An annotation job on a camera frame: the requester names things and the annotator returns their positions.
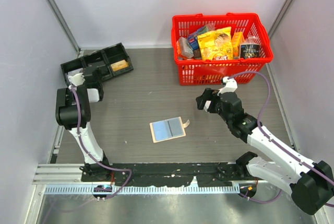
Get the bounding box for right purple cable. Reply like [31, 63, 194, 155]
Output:
[226, 71, 334, 208]

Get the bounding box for black round can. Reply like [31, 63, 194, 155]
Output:
[240, 43, 260, 59]

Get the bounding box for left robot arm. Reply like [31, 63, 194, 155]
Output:
[55, 66, 112, 181]

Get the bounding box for black mounting base plate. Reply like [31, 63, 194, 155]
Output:
[79, 162, 255, 187]

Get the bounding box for white bottle grey cap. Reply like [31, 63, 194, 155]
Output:
[204, 100, 211, 112]

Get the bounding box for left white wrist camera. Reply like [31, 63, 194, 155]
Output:
[68, 73, 85, 87]

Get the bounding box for beige card holder wallet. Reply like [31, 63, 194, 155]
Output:
[149, 116, 189, 143]

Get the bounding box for grey wrapped snack pack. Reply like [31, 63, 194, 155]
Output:
[176, 37, 194, 60]

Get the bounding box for blue snack packet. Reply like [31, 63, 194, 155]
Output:
[187, 25, 212, 50]

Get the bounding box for white cable duct strip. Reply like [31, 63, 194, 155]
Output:
[44, 184, 240, 195]

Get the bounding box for gold card in tray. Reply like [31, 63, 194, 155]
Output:
[110, 60, 129, 72]

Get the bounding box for yellow chips bag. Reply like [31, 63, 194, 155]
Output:
[198, 27, 233, 61]

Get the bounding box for black three-compartment tray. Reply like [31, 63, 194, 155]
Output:
[61, 43, 134, 85]

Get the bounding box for white cards in tray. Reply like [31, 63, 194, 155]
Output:
[67, 68, 84, 76]

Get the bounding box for orange snack box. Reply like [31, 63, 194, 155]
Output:
[231, 31, 245, 59]

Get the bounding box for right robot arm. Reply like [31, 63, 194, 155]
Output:
[196, 88, 333, 215]

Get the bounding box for red shopping basket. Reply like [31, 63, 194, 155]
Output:
[171, 13, 273, 85]

